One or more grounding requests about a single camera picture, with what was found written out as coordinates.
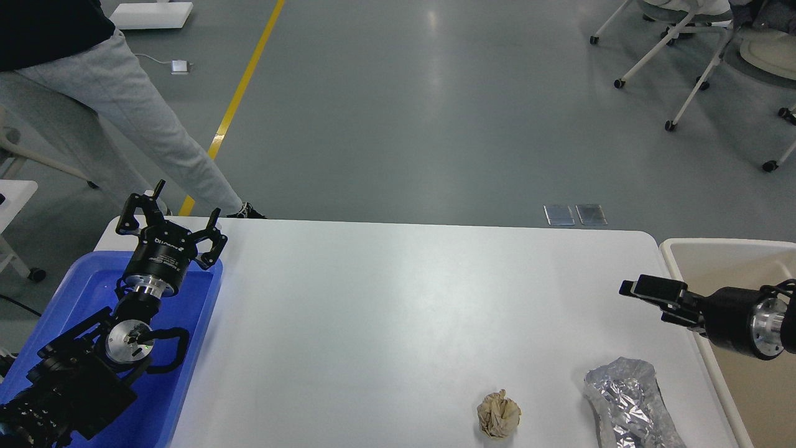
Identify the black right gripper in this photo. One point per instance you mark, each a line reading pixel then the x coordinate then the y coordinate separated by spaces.
pixel 750 322

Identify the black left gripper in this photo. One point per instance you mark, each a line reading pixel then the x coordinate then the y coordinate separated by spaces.
pixel 155 260

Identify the silver foil bag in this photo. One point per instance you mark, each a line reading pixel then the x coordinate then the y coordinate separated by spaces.
pixel 629 408

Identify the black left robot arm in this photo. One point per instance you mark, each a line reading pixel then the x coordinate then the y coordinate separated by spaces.
pixel 83 381

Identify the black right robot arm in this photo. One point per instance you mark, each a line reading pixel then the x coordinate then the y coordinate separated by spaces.
pixel 759 323

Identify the beige plastic bin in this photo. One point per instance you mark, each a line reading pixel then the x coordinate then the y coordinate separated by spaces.
pixel 757 396

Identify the right metal floor plate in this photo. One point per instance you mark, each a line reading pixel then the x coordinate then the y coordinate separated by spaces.
pixel 591 215

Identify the metal floor plate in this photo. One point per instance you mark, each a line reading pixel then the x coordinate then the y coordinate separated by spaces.
pixel 559 215
pixel 591 215

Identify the left metal floor plate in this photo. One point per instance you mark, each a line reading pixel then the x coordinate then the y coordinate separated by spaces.
pixel 559 215

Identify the small white floor box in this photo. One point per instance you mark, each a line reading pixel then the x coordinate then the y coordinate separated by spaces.
pixel 180 67

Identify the white chair left edge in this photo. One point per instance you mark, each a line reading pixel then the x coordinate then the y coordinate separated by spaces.
pixel 15 156

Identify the white chair edge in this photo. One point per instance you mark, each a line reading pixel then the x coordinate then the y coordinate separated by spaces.
pixel 757 48
pixel 15 156

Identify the crumpled brown paper ball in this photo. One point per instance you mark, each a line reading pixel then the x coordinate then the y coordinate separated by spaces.
pixel 498 416

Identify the person in grey trousers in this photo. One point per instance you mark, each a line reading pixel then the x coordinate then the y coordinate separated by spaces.
pixel 65 66

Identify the white floor platform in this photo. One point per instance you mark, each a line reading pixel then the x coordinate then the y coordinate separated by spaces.
pixel 151 15

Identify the white chair right edge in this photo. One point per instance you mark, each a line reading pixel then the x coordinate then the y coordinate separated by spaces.
pixel 757 48

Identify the white rolling chair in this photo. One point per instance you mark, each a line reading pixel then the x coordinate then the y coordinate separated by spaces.
pixel 682 17

